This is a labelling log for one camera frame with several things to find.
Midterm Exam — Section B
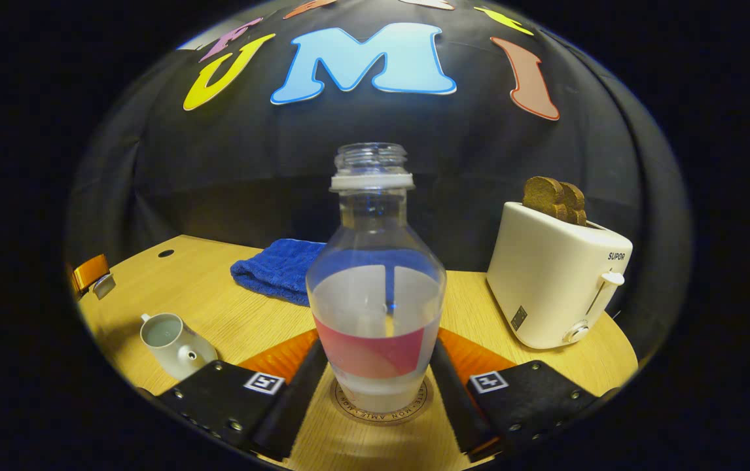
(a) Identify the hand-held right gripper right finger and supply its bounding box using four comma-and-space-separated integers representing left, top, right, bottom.
429, 327, 619, 462

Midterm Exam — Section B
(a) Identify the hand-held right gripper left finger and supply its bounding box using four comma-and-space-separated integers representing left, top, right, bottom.
156, 329, 330, 461

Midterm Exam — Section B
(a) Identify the round wooden coaster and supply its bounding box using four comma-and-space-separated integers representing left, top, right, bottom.
330, 376, 435, 427

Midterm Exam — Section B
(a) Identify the clear plastic water bottle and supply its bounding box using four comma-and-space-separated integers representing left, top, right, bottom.
305, 143, 448, 414

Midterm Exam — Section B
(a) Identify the white teacup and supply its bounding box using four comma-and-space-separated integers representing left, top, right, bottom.
139, 313, 219, 381

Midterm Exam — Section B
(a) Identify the blue towel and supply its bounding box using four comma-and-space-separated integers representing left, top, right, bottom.
230, 238, 327, 307

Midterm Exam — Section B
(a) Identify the white toaster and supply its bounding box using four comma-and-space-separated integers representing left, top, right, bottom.
486, 201, 634, 350

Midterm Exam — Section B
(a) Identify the black backdrop cloth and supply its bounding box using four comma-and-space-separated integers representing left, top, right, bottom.
64, 0, 693, 367

